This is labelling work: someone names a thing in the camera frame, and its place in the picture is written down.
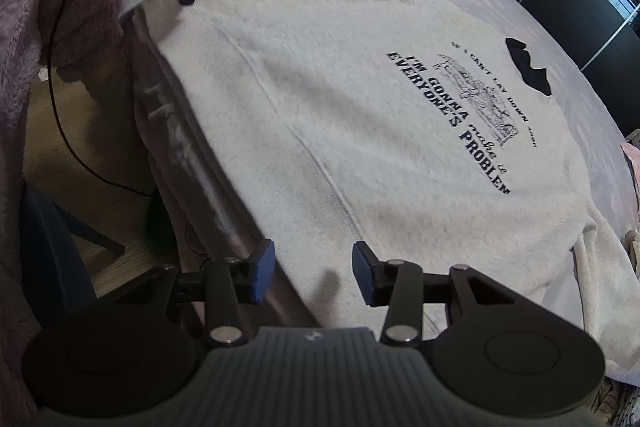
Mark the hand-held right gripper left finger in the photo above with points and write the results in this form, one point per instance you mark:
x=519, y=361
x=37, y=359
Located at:
x=264, y=274

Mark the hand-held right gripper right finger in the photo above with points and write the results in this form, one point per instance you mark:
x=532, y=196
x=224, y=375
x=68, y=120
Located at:
x=362, y=274

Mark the grey printed sweatshirt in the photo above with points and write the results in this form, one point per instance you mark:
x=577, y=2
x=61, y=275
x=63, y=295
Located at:
x=350, y=132

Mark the dark blue chair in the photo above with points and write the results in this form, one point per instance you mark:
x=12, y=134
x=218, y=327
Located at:
x=50, y=257

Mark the purple fuzzy robe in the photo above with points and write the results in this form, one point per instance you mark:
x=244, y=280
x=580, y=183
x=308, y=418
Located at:
x=12, y=207

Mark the pink pillow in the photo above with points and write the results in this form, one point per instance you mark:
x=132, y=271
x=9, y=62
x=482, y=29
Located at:
x=632, y=157

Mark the bed with pink dotted sheet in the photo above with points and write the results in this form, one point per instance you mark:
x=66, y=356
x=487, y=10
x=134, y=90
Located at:
x=500, y=7

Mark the black wardrobe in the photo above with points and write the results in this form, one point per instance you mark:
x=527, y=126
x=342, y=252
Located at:
x=575, y=7

